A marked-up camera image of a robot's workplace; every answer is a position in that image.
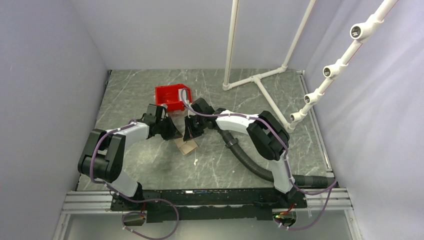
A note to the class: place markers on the red plastic bin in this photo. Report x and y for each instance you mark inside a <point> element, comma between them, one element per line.
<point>170,96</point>

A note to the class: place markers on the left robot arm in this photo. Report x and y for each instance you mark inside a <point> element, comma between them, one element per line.
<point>103,154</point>

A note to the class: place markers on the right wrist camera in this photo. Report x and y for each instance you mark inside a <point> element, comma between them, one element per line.
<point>201,106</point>

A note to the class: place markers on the tan leather card holder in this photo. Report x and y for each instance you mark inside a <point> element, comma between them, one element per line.
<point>185,147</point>

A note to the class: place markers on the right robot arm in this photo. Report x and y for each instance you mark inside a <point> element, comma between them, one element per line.
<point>269,138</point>

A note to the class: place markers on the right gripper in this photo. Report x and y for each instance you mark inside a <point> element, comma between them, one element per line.
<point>190,132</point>

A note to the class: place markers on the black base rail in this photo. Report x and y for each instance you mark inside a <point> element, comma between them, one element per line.
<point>211,204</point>

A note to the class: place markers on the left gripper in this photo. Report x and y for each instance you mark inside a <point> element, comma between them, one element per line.
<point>173,133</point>

